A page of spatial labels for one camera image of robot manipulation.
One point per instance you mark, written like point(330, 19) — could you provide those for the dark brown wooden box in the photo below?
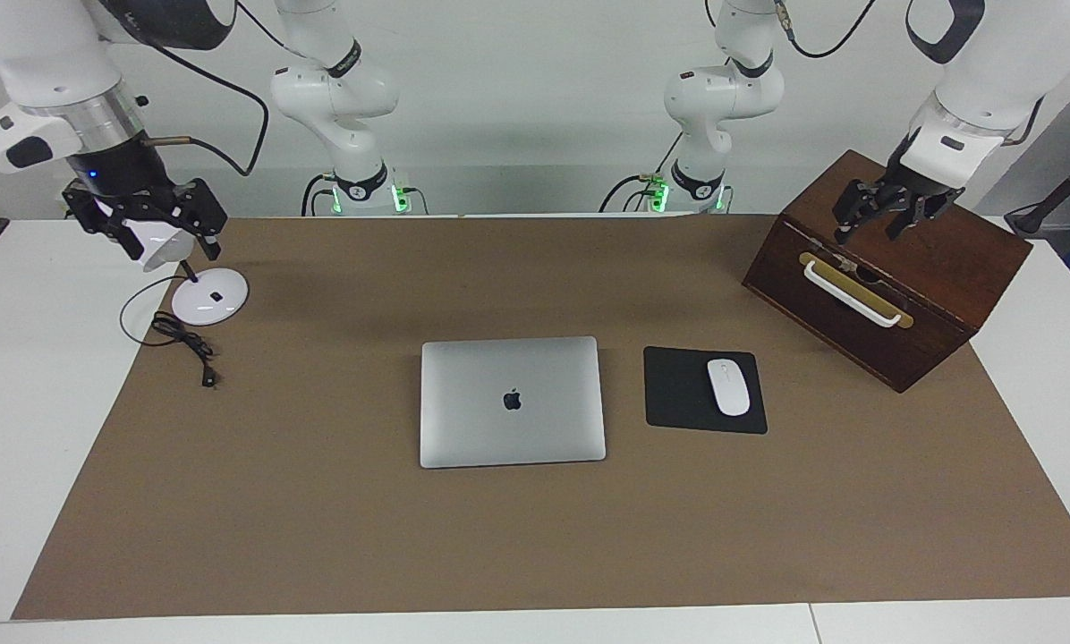
point(946, 259)

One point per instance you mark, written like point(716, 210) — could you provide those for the white desk lamp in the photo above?
point(208, 300)

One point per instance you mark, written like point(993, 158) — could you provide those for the brown table mat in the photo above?
point(320, 519)

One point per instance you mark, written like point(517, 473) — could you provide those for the black stand leg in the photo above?
point(1049, 201)

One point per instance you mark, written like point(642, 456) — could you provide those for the silver grey laptop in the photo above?
point(508, 438)

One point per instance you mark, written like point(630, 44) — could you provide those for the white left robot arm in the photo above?
point(1018, 54)

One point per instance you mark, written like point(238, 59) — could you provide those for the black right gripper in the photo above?
point(123, 174)

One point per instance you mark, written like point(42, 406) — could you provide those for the black mouse pad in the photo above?
point(674, 394)

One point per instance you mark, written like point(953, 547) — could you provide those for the white computer mouse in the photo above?
point(728, 386)

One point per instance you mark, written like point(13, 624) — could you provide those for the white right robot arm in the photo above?
point(34, 54)

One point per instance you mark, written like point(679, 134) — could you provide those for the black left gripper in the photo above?
point(906, 192)

